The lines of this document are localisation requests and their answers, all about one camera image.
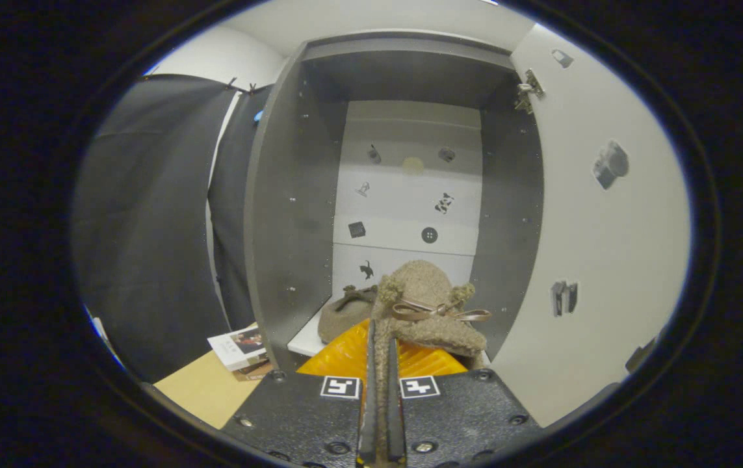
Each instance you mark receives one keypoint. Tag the white cover book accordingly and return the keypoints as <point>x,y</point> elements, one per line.
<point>238,348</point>

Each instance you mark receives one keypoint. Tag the grey shoe cabinet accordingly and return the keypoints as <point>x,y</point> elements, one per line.
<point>293,227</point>

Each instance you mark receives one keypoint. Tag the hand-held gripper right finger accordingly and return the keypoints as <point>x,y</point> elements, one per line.
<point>395,422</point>

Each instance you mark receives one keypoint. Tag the black backdrop cloth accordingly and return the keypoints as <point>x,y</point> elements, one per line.
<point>150,227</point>

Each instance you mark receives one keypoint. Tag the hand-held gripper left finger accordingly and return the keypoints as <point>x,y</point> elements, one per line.
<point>367,416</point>

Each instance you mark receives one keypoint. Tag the white shoe cabinet door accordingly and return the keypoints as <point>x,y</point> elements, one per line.
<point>592,247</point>

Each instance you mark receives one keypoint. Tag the metal door hinge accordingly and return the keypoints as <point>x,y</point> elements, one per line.
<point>529,88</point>

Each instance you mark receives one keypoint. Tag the brown book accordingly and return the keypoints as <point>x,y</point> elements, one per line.
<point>255,373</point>

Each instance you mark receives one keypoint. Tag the brown fuzzy shoe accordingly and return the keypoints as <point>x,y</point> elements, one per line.
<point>423,286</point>
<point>342,318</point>

